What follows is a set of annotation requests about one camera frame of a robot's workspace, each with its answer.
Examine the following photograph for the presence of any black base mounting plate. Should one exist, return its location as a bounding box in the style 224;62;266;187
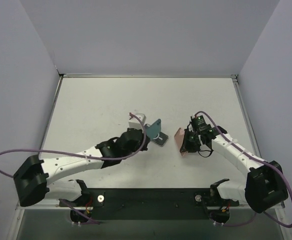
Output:
59;188;239;221

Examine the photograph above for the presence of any clear phone case black insert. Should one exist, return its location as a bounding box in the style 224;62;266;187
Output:
151;132;169;147

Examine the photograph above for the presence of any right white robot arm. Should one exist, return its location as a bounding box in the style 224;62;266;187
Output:
175;115;289;213

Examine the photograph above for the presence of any purple cable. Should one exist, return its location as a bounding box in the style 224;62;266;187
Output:
0;113;148;226
193;111;292;229

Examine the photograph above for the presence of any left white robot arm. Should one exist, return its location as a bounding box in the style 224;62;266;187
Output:
13;128;151;207

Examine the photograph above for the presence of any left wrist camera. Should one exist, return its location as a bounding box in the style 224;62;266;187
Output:
128;113;147;130

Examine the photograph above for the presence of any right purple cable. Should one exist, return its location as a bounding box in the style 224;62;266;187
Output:
193;111;292;229

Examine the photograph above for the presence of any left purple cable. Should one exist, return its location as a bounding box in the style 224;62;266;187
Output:
0;113;148;226

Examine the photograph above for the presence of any teal phone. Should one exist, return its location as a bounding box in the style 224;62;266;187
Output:
144;118;162;140

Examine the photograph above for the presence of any aluminium table frame rail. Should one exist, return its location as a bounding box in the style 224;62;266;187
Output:
232;74;286;210

